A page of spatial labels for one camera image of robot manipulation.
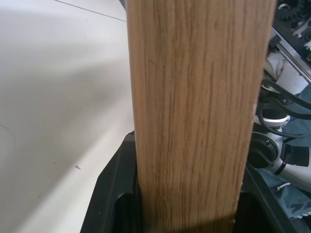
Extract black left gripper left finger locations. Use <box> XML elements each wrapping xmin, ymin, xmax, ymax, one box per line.
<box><xmin>79</xmin><ymin>130</ymin><xmax>147</xmax><ymax>233</ymax></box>

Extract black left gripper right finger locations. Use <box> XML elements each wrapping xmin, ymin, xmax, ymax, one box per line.
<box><xmin>234</xmin><ymin>165</ymin><xmax>292</xmax><ymax>233</ymax></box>

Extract wooden oak plank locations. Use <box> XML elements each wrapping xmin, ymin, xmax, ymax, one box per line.
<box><xmin>124</xmin><ymin>0</ymin><xmax>277</xmax><ymax>233</ymax></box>

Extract teal fabric cover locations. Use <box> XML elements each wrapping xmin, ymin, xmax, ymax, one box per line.
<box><xmin>261</xmin><ymin>87</ymin><xmax>311</xmax><ymax>233</ymax></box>

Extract white rounded housing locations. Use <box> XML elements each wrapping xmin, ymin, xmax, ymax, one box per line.
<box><xmin>264</xmin><ymin>52</ymin><xmax>310</xmax><ymax>96</ymax></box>

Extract black tray with tools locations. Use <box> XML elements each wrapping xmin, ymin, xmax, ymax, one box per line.
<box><xmin>274</xmin><ymin>0</ymin><xmax>311</xmax><ymax>60</ymax></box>

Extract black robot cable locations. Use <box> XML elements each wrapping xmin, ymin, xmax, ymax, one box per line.
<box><xmin>256</xmin><ymin>79</ymin><xmax>311</xmax><ymax>133</ymax></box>

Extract aluminium profile rail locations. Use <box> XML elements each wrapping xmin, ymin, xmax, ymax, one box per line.
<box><xmin>269</xmin><ymin>25</ymin><xmax>311</xmax><ymax>82</ymax></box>

